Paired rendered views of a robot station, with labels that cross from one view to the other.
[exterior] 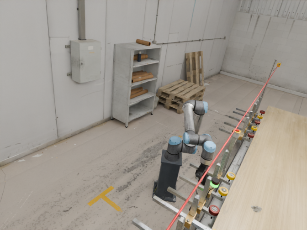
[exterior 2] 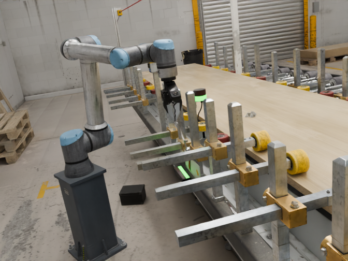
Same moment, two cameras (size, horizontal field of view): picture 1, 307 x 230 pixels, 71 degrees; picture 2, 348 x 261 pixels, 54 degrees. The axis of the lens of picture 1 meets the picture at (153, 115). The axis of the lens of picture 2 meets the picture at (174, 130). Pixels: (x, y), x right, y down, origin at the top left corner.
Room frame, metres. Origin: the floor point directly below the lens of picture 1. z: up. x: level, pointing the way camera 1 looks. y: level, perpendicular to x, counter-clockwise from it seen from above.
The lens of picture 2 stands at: (0.20, 0.62, 1.45)
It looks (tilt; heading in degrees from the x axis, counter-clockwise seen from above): 17 degrees down; 318
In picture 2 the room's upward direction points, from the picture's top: 8 degrees counter-clockwise
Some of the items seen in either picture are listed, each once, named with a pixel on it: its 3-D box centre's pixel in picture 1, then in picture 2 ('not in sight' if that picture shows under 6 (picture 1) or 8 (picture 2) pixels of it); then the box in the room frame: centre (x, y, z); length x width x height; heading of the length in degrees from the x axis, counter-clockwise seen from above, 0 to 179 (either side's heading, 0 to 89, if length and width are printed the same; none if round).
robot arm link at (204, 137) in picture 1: (205, 141); (147, 53); (1.50, -0.45, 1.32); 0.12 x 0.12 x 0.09; 89
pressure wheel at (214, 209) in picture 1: (213, 213); (220, 146); (1.21, -0.58, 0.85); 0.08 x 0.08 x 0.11
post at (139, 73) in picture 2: (242, 132); (143, 95); (2.60, -1.24, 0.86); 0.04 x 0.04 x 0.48; 60
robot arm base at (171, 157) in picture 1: (172, 153); (77, 164); (2.19, -0.30, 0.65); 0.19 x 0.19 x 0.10
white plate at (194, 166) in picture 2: not in sight; (191, 167); (1.34, -0.49, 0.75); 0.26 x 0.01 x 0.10; 150
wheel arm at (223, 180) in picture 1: (209, 173); (160, 135); (1.74, -0.65, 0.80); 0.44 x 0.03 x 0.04; 60
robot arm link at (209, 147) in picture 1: (208, 150); (164, 53); (1.39, -0.46, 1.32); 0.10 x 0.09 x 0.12; 179
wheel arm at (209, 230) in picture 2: not in sight; (269, 213); (0.64, -0.06, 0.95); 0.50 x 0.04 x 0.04; 60
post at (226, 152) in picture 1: (220, 169); (170, 119); (1.73, -0.74, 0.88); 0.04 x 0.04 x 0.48; 60
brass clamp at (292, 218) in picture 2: not in sight; (283, 205); (0.63, -0.12, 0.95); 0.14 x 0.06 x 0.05; 150
